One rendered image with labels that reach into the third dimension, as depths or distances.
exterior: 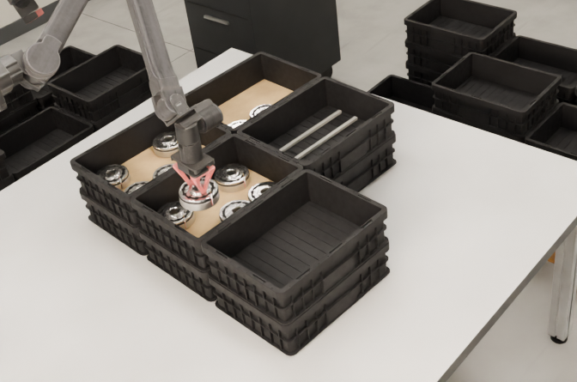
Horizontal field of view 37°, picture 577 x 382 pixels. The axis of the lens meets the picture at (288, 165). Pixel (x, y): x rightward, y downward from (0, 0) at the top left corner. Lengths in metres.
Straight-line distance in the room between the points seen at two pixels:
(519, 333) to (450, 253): 0.82
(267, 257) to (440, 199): 0.62
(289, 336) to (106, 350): 0.50
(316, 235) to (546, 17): 3.10
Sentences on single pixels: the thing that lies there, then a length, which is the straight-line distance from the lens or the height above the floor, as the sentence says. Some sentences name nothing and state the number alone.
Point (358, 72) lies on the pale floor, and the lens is 4.65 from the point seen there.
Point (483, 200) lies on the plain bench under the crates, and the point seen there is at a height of 0.70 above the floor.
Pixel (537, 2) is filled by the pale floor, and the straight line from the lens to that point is 5.34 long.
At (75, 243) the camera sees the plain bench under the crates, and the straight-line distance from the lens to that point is 2.68.
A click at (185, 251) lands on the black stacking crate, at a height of 0.85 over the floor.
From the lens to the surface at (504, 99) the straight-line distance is 3.47.
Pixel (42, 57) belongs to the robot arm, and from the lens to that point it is 2.01.
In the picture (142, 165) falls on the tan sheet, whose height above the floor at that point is 0.83.
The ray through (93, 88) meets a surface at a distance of 3.89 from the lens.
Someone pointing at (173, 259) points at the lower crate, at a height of 0.80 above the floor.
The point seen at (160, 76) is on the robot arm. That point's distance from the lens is 2.11.
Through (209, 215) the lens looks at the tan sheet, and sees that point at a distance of 2.43.
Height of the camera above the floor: 2.33
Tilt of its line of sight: 36 degrees down
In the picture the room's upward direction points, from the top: 8 degrees counter-clockwise
